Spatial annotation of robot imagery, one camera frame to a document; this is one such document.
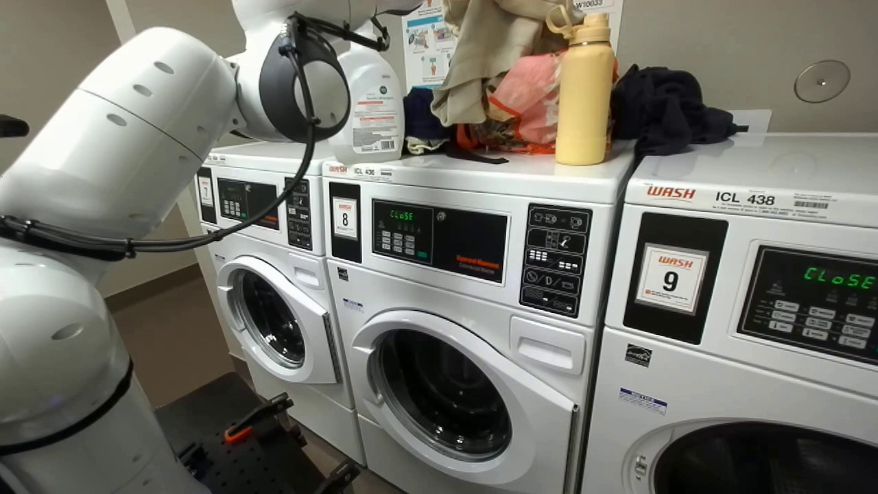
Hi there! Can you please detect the round wall cover plate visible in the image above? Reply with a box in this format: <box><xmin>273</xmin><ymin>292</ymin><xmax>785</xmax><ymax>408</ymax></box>
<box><xmin>793</xmin><ymin>60</ymin><xmax>849</xmax><ymax>105</ymax></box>

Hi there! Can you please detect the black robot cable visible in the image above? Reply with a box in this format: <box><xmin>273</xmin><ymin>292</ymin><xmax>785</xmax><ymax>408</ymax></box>
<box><xmin>0</xmin><ymin>12</ymin><xmax>353</xmax><ymax>264</ymax></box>

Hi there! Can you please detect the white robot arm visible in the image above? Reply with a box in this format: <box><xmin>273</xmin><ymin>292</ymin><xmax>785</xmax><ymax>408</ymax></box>
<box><xmin>0</xmin><ymin>0</ymin><xmax>421</xmax><ymax>494</ymax></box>

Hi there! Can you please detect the beige sweatshirt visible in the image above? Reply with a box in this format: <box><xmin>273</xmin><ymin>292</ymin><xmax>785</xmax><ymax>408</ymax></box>
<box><xmin>430</xmin><ymin>0</ymin><xmax>570</xmax><ymax>127</ymax></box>

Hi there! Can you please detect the right white washing machine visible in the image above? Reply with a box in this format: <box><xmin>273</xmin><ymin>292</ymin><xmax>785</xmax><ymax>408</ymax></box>
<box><xmin>582</xmin><ymin>133</ymin><xmax>878</xmax><ymax>494</ymax></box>

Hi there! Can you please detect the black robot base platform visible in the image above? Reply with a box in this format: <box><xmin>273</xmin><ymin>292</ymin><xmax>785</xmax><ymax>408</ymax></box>
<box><xmin>157</xmin><ymin>373</ymin><xmax>358</xmax><ymax>494</ymax></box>

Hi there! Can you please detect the white detergent bottle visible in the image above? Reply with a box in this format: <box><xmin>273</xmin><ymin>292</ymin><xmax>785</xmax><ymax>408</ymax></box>
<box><xmin>329</xmin><ymin>46</ymin><xmax>402</xmax><ymax>161</ymax></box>

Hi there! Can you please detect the white washing machine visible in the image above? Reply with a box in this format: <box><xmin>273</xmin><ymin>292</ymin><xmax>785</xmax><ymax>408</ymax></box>
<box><xmin>194</xmin><ymin>142</ymin><xmax>364</xmax><ymax>463</ymax></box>
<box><xmin>324</xmin><ymin>150</ymin><xmax>634</xmax><ymax>494</ymax></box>
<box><xmin>582</xmin><ymin>133</ymin><xmax>878</xmax><ymax>494</ymax></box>

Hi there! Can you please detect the black orange clamp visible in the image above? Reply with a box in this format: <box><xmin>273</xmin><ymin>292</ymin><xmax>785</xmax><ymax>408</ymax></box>
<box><xmin>221</xmin><ymin>393</ymin><xmax>292</xmax><ymax>448</ymax></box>

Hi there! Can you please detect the left white washing machine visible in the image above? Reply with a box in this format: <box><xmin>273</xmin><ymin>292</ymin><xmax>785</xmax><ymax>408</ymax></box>
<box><xmin>194</xmin><ymin>142</ymin><xmax>364</xmax><ymax>463</ymax></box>

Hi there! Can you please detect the middle white washing machine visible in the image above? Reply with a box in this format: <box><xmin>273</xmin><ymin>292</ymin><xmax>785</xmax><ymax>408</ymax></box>
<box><xmin>324</xmin><ymin>150</ymin><xmax>634</xmax><ymax>494</ymax></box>

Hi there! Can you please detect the yellow water bottle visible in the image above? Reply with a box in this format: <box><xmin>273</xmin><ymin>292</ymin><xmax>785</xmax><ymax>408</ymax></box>
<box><xmin>554</xmin><ymin>13</ymin><xmax>616</xmax><ymax>164</ymax></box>

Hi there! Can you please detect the wall instruction poster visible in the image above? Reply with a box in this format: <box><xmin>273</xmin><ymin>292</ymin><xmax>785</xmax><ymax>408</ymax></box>
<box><xmin>395</xmin><ymin>0</ymin><xmax>624</xmax><ymax>91</ymax></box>

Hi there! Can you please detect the black clothing pile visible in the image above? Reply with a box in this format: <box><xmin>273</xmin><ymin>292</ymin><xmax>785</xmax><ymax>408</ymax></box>
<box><xmin>609</xmin><ymin>67</ymin><xmax>747</xmax><ymax>156</ymax></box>

